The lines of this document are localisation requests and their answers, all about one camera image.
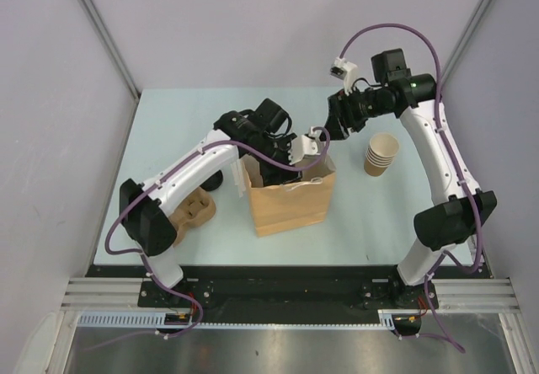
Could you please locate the brown paper bag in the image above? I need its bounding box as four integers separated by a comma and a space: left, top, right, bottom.
242, 155, 336, 237

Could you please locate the brown pulp cup carrier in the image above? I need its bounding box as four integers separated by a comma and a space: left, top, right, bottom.
168, 187, 216, 247

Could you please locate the stack of brown paper cups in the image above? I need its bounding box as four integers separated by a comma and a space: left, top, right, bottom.
364, 133, 400, 177

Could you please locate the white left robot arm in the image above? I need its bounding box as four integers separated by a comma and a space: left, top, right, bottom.
119, 99, 302, 307

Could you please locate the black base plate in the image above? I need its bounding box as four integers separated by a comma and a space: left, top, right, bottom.
137, 265, 440, 312

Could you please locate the white slotted cable duct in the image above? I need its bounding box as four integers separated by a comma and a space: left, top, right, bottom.
78, 312, 166, 328

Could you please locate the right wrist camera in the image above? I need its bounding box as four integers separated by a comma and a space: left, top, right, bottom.
329, 57, 360, 95

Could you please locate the aluminium frame rail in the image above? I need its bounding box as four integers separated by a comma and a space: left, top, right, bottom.
61, 277, 520, 313

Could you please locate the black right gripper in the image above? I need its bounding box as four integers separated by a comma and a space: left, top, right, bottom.
319, 84, 392, 142

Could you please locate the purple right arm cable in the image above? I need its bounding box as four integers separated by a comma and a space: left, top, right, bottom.
339, 24, 485, 354

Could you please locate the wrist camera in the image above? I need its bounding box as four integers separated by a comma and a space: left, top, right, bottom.
329, 57, 360, 95
289, 126, 330, 165

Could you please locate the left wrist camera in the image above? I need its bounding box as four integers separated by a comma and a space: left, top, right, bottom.
289, 126, 330, 165

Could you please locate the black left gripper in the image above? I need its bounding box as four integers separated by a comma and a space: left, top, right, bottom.
247, 133, 302, 194

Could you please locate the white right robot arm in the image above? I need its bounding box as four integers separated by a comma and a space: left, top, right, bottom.
325, 49, 497, 307

